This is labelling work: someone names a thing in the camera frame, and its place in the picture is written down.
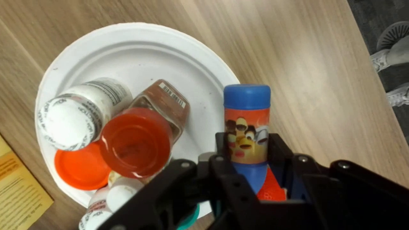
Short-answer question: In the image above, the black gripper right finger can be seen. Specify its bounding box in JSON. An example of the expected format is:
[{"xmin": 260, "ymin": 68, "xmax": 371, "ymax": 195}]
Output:
[{"xmin": 268, "ymin": 133, "xmax": 409, "ymax": 230}]

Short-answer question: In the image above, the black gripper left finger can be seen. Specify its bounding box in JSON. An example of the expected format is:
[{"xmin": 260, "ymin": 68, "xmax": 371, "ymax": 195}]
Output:
[{"xmin": 96, "ymin": 132, "xmax": 279, "ymax": 230}]

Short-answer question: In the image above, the orange lid spice jar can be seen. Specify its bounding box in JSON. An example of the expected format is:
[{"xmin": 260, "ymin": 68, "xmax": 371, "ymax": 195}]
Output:
[{"xmin": 100, "ymin": 80, "xmax": 189, "ymax": 179}]

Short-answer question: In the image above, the large white pill bottle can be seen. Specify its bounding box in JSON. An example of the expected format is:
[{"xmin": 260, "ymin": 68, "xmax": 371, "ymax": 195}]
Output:
[{"xmin": 78, "ymin": 173, "xmax": 145, "ymax": 230}]

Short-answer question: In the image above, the orange lid small jar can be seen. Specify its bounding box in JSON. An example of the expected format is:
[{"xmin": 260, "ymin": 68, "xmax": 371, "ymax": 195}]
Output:
[{"xmin": 54, "ymin": 144, "xmax": 111, "ymax": 191}]

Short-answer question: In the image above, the blue cap small bottle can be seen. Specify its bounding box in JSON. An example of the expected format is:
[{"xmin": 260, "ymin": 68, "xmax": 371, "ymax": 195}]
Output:
[{"xmin": 224, "ymin": 85, "xmax": 286, "ymax": 202}]

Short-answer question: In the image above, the teal lid small jar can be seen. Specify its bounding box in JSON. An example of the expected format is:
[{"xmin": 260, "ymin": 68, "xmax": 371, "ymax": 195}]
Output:
[{"xmin": 176, "ymin": 206, "xmax": 199, "ymax": 230}]

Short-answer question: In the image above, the white paper plate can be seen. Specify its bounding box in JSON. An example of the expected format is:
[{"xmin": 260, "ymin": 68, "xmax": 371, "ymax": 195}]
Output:
[{"xmin": 35, "ymin": 22, "xmax": 242, "ymax": 222}]

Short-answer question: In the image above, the black office chair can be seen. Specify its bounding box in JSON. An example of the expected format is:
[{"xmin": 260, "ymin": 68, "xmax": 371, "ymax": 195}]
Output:
[{"xmin": 371, "ymin": 21, "xmax": 409, "ymax": 108}]

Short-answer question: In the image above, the yellow open cardboard box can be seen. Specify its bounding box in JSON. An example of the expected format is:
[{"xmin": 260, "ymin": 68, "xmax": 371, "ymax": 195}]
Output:
[{"xmin": 0, "ymin": 137, "xmax": 54, "ymax": 230}]

